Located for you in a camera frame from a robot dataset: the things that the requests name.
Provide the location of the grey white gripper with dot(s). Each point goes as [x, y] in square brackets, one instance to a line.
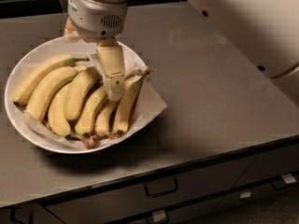
[94, 16]

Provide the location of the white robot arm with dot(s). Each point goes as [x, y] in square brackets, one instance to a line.
[265, 31]

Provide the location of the large white bowl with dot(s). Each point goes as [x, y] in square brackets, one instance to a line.
[49, 49]

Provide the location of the white paper liner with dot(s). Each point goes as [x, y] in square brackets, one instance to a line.
[148, 106]

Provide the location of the grey drawer front middle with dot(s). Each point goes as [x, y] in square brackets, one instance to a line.
[193, 190]

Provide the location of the grey drawer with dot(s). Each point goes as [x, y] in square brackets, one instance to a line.
[193, 190]
[275, 162]
[32, 213]
[216, 202]

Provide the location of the grey drawer front left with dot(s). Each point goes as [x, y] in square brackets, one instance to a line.
[32, 213]

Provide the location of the grey lower drawer front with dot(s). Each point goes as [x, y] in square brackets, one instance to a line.
[216, 202]

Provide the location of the grey drawer front right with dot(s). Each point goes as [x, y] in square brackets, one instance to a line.
[275, 162]

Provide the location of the black drawer handle middle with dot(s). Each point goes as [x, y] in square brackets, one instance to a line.
[160, 187]

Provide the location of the black drawer handle left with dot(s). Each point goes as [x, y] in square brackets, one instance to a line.
[21, 215]

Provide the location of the black drawer handle right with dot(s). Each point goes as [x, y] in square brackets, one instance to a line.
[280, 184]

